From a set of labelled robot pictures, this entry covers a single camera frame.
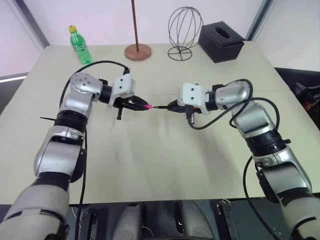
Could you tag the black tissue box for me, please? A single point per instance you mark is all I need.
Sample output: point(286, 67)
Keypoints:
point(220, 47)

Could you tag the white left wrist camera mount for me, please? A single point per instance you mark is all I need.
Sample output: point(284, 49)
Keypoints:
point(123, 83)

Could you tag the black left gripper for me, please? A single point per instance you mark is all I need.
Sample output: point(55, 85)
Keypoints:
point(125, 101)

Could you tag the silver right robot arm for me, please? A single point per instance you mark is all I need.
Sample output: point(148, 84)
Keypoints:
point(252, 117)

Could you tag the thin black marker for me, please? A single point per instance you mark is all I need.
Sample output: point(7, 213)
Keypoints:
point(161, 107)

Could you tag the green plastic bottle yellow cap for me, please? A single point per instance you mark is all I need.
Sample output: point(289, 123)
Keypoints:
point(80, 47)

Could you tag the black equipment with red parts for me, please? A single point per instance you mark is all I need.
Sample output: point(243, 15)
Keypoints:
point(308, 96)

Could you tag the black metal box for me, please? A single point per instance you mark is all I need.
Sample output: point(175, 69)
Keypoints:
point(235, 220)

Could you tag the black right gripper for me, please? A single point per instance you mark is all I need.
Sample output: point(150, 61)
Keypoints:
point(181, 108)

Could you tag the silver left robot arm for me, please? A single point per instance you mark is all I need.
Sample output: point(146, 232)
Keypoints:
point(75, 100)

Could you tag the beige table cloth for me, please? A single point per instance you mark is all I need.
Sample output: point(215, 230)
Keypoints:
point(160, 155)

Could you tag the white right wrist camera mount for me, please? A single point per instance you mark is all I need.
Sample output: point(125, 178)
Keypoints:
point(191, 96)

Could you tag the wooden pole stand round base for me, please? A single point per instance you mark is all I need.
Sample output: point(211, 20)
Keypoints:
point(138, 52)

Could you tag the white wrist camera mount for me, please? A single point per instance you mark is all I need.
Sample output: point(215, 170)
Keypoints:
point(191, 96)
point(123, 83)

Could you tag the dark grey rounded shape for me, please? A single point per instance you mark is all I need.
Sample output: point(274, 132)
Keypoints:
point(132, 222)
point(192, 220)

